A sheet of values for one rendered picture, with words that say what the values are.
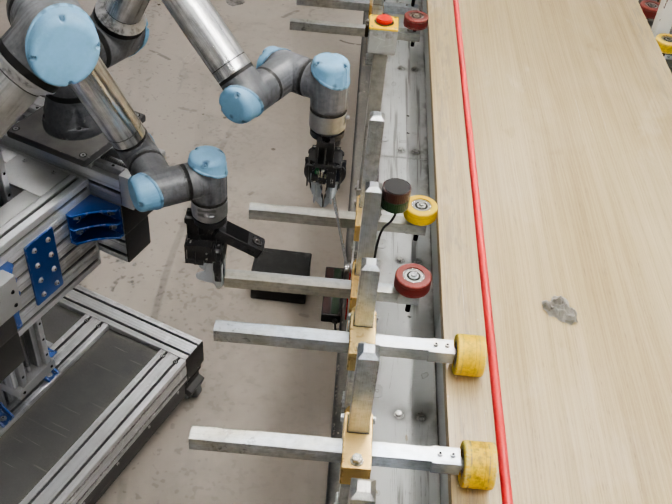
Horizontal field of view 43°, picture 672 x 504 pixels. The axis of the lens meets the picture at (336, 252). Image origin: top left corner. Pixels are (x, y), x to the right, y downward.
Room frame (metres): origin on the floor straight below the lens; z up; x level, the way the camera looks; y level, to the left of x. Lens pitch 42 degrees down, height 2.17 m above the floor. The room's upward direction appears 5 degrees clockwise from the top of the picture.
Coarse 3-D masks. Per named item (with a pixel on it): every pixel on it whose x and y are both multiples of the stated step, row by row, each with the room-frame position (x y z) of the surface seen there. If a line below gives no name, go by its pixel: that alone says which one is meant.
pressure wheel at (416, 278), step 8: (408, 264) 1.39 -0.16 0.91; (416, 264) 1.40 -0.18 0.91; (400, 272) 1.37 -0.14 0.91; (408, 272) 1.37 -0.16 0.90; (416, 272) 1.37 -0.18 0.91; (424, 272) 1.37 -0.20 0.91; (400, 280) 1.34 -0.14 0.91; (408, 280) 1.35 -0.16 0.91; (416, 280) 1.35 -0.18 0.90; (424, 280) 1.35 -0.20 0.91; (400, 288) 1.33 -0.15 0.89; (408, 288) 1.32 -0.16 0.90; (416, 288) 1.32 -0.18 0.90; (424, 288) 1.33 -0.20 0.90; (408, 296) 1.32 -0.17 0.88; (416, 296) 1.32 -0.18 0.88
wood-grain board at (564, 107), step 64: (448, 0) 2.76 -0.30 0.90; (512, 0) 2.81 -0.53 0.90; (576, 0) 2.86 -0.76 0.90; (448, 64) 2.32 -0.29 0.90; (512, 64) 2.35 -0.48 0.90; (576, 64) 2.39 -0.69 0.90; (640, 64) 2.43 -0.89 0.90; (448, 128) 1.97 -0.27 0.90; (512, 128) 2.00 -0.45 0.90; (576, 128) 2.03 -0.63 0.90; (640, 128) 2.06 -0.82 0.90; (448, 192) 1.68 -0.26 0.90; (512, 192) 1.70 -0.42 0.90; (576, 192) 1.73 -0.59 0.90; (640, 192) 1.75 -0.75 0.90; (448, 256) 1.44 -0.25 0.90; (512, 256) 1.46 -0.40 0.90; (576, 256) 1.48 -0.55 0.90; (640, 256) 1.50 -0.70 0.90; (448, 320) 1.24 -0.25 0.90; (512, 320) 1.26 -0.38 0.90; (640, 320) 1.29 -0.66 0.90; (448, 384) 1.07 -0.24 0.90; (512, 384) 1.08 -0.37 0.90; (576, 384) 1.10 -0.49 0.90; (640, 384) 1.11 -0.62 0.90; (512, 448) 0.93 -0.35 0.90; (576, 448) 0.95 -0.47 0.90; (640, 448) 0.96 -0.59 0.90
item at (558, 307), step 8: (560, 296) 1.32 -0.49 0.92; (544, 304) 1.31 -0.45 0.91; (552, 304) 1.31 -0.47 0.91; (560, 304) 1.31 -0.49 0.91; (568, 304) 1.32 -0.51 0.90; (552, 312) 1.29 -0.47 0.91; (560, 312) 1.28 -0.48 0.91; (568, 312) 1.29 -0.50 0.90; (576, 312) 1.29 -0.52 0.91; (560, 320) 1.27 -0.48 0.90; (568, 320) 1.27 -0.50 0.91; (576, 320) 1.27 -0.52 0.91
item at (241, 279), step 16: (240, 272) 1.37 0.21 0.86; (256, 272) 1.37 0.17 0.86; (240, 288) 1.35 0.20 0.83; (256, 288) 1.35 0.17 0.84; (272, 288) 1.35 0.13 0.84; (288, 288) 1.35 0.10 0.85; (304, 288) 1.35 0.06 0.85; (320, 288) 1.35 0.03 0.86; (336, 288) 1.35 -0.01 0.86; (384, 288) 1.36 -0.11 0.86; (416, 304) 1.34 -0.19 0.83
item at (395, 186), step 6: (390, 180) 1.42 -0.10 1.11; (396, 180) 1.42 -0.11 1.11; (402, 180) 1.42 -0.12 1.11; (384, 186) 1.40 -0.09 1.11; (390, 186) 1.40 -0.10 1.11; (396, 186) 1.40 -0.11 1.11; (402, 186) 1.40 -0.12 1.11; (408, 186) 1.40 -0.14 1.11; (390, 192) 1.38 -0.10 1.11; (396, 192) 1.38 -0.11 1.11; (402, 192) 1.38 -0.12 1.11; (396, 204) 1.37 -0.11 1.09; (390, 222) 1.40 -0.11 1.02; (384, 228) 1.40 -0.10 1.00; (378, 240) 1.40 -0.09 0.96
